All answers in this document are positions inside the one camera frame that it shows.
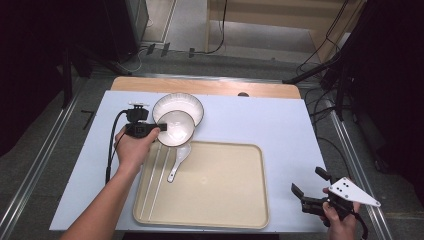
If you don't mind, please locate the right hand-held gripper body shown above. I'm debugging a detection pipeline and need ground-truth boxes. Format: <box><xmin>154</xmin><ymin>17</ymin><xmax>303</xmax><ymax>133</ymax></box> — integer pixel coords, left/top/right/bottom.
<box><xmin>301</xmin><ymin>177</ymin><xmax>382</xmax><ymax>219</ymax></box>

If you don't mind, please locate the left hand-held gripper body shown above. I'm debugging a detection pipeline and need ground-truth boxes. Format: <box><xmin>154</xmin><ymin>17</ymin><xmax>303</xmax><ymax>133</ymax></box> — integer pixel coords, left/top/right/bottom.
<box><xmin>124</xmin><ymin>101</ymin><xmax>160</xmax><ymax>139</ymax></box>

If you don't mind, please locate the white bowl with dark rim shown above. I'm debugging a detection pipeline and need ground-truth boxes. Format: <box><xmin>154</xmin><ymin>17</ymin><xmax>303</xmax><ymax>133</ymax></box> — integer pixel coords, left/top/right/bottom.
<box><xmin>156</xmin><ymin>110</ymin><xmax>196</xmax><ymax>148</ymax></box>

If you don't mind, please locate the white ceramic spoon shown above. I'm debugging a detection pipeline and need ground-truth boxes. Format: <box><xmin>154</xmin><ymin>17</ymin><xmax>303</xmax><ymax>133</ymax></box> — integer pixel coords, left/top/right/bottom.
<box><xmin>167</xmin><ymin>143</ymin><xmax>193</xmax><ymax>184</ymax></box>

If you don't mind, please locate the beige plastic tray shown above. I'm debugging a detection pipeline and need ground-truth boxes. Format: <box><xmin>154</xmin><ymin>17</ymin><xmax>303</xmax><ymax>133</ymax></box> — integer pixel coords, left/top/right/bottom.
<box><xmin>132</xmin><ymin>139</ymin><xmax>270</xmax><ymax>230</ymax></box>

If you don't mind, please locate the person's left hand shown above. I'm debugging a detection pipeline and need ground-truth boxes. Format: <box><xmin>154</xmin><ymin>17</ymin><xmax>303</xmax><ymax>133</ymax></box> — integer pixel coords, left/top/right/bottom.
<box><xmin>114</xmin><ymin>127</ymin><xmax>162</xmax><ymax>176</ymax></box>

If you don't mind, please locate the person's right hand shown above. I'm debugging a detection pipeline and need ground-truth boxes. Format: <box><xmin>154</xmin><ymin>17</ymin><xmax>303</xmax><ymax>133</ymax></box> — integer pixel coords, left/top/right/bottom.
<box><xmin>320</xmin><ymin>187</ymin><xmax>362</xmax><ymax>240</ymax></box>

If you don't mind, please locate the white plate with dark rim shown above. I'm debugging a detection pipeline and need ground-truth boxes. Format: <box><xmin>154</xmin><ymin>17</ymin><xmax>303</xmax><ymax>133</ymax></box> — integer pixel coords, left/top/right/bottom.
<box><xmin>152</xmin><ymin>92</ymin><xmax>205</xmax><ymax>128</ymax></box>

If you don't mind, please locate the black cabinet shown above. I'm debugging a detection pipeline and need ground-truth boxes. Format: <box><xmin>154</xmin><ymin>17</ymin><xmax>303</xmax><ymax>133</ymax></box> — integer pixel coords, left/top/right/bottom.
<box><xmin>102</xmin><ymin>0</ymin><xmax>150</xmax><ymax>63</ymax></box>

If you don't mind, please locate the black stand leg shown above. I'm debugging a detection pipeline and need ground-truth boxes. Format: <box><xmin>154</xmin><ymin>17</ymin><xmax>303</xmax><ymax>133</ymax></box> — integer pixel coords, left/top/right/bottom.
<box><xmin>282</xmin><ymin>58</ymin><xmax>343</xmax><ymax>85</ymax></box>

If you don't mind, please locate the wooden shelf unit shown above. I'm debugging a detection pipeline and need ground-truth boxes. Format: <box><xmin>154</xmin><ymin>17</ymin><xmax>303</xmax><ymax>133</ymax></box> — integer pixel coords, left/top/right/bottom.
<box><xmin>205</xmin><ymin>0</ymin><xmax>368</xmax><ymax>64</ymax></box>

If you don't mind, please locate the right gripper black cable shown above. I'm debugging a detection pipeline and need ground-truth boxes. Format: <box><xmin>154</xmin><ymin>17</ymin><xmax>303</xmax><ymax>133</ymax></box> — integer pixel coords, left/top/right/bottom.
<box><xmin>353</xmin><ymin>211</ymin><xmax>370</xmax><ymax>240</ymax></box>

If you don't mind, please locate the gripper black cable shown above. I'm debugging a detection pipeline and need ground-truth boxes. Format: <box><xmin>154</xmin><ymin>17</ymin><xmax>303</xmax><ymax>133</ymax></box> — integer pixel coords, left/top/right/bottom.
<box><xmin>353</xmin><ymin>211</ymin><xmax>370</xmax><ymax>240</ymax></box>
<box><xmin>105</xmin><ymin>109</ymin><xmax>129</xmax><ymax>185</ymax></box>

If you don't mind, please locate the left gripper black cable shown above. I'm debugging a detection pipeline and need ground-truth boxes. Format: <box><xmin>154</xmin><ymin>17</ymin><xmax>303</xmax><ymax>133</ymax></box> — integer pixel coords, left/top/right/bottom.
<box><xmin>105</xmin><ymin>109</ymin><xmax>129</xmax><ymax>185</ymax></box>

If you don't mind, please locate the aluminium frame rail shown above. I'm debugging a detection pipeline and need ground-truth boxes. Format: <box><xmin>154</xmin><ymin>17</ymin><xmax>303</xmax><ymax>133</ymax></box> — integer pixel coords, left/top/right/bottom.
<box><xmin>328</xmin><ymin>106</ymin><xmax>395</xmax><ymax>240</ymax></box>
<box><xmin>0</xmin><ymin>88</ymin><xmax>83</xmax><ymax>234</ymax></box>

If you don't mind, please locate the white floor cable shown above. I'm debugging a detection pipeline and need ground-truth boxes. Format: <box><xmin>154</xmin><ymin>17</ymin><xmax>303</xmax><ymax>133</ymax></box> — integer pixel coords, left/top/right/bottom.
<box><xmin>116</xmin><ymin>46</ymin><xmax>149</xmax><ymax>75</ymax></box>

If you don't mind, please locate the black floor cable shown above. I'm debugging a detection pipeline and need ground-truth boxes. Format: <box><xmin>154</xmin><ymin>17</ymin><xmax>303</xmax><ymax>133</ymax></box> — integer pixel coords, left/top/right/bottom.
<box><xmin>303</xmin><ymin>84</ymin><xmax>338</xmax><ymax>134</ymax></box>

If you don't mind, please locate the black hanging cable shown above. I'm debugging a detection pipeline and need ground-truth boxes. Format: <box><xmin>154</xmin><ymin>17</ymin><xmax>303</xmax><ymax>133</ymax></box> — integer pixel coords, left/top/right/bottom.
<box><xmin>193</xmin><ymin>0</ymin><xmax>229</xmax><ymax>55</ymax></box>

